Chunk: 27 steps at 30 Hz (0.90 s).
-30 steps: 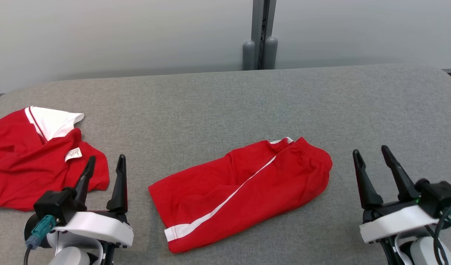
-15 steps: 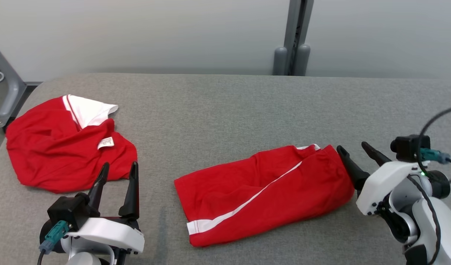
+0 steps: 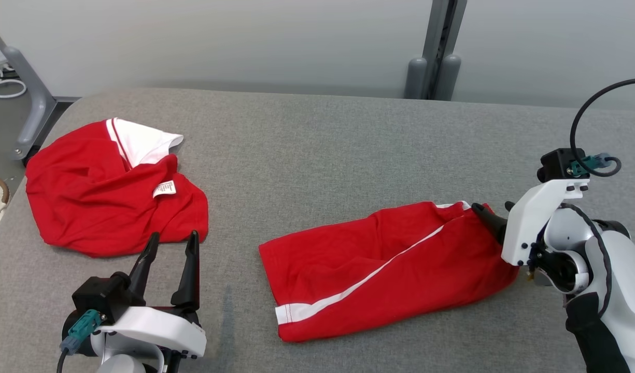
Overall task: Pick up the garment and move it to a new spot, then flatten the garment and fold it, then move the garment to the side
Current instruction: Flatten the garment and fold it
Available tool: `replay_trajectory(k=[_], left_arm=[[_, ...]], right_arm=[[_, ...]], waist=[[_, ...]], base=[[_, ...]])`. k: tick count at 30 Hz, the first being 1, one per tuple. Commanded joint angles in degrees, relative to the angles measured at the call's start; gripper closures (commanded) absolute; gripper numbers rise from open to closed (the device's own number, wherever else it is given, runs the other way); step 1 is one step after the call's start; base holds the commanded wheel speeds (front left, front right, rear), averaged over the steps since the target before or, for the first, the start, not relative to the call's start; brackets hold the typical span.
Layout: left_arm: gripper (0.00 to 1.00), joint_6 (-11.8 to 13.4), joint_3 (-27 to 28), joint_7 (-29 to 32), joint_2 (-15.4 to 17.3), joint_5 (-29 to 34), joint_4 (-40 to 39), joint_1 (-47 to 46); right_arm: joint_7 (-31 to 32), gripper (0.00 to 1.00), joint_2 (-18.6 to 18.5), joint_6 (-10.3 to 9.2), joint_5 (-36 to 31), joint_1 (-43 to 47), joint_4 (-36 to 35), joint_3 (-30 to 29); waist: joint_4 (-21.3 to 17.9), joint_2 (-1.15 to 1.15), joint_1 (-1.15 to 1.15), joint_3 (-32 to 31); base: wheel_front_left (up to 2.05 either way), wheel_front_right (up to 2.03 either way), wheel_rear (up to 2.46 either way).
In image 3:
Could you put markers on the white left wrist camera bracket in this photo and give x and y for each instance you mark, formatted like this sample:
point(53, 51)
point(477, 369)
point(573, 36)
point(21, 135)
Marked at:
point(151, 326)

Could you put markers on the red t-shirt with white sleeves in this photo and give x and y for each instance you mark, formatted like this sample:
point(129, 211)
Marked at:
point(89, 207)

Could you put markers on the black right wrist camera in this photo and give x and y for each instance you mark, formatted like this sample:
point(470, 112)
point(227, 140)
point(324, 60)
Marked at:
point(555, 163)

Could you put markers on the teal left camera connector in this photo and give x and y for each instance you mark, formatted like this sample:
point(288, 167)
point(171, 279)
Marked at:
point(81, 329)

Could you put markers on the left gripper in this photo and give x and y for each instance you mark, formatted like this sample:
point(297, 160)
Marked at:
point(125, 362)

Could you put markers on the grey rounded cylinder foot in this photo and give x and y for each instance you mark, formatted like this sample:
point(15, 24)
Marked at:
point(448, 77)
point(415, 77)

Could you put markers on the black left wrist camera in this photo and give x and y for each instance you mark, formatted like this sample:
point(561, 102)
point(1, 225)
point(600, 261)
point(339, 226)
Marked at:
point(99, 295)

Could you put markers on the grey metal frame leg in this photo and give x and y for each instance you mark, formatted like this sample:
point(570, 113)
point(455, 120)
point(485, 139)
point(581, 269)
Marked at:
point(34, 103)

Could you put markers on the grey metal partition post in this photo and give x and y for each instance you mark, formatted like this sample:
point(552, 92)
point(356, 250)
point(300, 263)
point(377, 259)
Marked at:
point(439, 26)

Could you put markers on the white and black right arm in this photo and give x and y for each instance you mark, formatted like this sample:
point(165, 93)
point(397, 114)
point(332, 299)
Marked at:
point(628, 290)

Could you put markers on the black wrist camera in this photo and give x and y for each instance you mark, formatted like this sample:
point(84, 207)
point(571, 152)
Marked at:
point(99, 295)
point(555, 163)

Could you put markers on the red shorts with white stripe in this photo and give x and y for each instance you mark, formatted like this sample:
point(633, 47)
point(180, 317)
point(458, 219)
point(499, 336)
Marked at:
point(348, 259)

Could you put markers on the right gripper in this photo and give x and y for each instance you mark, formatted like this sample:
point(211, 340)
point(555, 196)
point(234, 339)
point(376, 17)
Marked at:
point(566, 233)

